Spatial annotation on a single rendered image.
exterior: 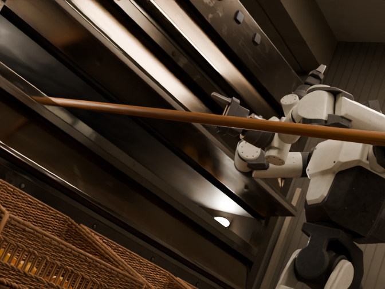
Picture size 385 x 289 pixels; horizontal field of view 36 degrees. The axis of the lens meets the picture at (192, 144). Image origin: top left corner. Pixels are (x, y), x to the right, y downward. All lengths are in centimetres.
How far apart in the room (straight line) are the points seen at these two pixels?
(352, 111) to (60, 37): 103
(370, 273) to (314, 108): 276
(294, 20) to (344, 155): 292
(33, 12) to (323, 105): 99
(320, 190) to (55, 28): 101
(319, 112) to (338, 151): 26
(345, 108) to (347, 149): 23
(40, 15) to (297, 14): 293
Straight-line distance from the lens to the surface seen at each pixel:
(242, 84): 283
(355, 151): 178
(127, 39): 230
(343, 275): 177
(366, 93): 489
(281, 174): 206
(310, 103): 160
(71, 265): 160
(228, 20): 274
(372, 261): 427
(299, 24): 469
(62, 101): 209
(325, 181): 181
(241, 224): 322
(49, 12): 198
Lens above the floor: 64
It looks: 17 degrees up
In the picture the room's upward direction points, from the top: 24 degrees clockwise
